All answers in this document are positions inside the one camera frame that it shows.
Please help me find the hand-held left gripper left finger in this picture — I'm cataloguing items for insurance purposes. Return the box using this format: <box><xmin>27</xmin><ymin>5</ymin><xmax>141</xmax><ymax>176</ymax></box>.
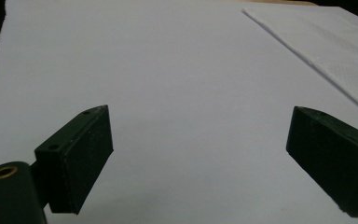
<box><xmin>31</xmin><ymin>105</ymin><xmax>115</xmax><ymax>216</ymax></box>

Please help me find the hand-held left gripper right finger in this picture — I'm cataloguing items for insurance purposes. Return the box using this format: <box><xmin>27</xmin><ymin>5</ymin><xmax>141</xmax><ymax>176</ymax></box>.
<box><xmin>285</xmin><ymin>105</ymin><xmax>358</xmax><ymax>218</ymax></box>

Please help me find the white paper napkin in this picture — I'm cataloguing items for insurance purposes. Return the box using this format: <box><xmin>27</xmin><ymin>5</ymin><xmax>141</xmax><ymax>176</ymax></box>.
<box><xmin>241</xmin><ymin>5</ymin><xmax>358</xmax><ymax>120</ymax></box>

